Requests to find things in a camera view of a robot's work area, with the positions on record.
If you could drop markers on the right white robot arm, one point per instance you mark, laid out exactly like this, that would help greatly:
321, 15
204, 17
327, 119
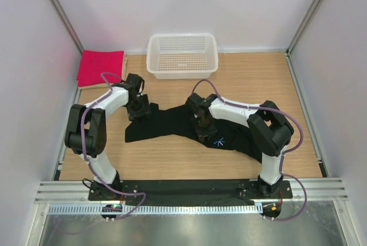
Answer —
269, 130

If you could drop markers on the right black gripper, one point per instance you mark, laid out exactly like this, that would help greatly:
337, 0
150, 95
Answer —
205, 131

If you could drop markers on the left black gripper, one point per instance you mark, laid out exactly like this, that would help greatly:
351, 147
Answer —
139, 110

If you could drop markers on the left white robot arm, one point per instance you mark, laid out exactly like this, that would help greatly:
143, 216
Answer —
86, 132

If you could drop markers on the folded beige t-shirt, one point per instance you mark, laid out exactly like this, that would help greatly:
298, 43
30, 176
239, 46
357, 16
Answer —
124, 68

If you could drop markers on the folded pink t-shirt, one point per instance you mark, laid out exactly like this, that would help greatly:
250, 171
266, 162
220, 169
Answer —
94, 63

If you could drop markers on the white perforated plastic basket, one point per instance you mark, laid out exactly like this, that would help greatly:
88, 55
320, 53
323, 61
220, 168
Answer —
182, 56

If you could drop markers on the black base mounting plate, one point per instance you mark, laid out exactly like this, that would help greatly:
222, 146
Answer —
205, 192

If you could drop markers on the black t-shirt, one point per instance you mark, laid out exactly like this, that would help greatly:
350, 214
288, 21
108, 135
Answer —
220, 134

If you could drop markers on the white slotted cable duct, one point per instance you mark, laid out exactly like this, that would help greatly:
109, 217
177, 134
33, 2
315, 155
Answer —
113, 209

